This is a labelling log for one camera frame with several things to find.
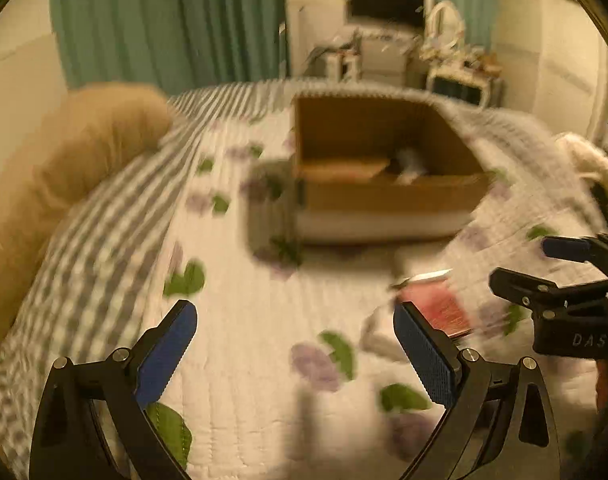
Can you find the floral checked quilt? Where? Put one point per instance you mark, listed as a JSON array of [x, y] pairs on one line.
[[254, 340]]

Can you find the white cabinet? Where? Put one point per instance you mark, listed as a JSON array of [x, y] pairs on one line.
[[386, 57]]

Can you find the cream plush cloth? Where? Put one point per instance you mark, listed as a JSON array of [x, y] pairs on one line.
[[586, 157]]

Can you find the brown cardboard box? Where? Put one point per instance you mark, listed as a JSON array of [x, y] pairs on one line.
[[384, 195]]

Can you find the wide green curtain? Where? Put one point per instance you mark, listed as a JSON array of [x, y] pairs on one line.
[[168, 20]]

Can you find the red book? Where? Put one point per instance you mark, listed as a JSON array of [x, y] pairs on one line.
[[439, 310]]

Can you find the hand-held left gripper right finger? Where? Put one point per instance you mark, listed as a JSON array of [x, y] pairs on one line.
[[426, 360]]

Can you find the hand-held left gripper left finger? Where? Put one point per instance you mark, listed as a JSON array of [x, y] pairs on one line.
[[166, 355]]

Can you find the white grey item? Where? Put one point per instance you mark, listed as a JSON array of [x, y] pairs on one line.
[[408, 164]]

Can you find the white flat item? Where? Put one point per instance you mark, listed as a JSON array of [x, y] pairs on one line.
[[431, 276]]

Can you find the white vanity table with mirror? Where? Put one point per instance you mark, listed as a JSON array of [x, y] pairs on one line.
[[459, 72]]

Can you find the cream wardrobe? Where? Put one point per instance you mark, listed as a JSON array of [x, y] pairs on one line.
[[549, 60]]

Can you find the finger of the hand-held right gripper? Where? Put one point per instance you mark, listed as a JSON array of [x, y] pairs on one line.
[[544, 292], [566, 248]]

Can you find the black television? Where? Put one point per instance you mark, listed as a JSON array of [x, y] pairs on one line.
[[386, 2]]

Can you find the tan pillow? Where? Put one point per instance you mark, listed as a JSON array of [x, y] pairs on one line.
[[58, 185]]

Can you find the small white stand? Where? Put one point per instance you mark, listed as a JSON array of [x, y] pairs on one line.
[[341, 60]]

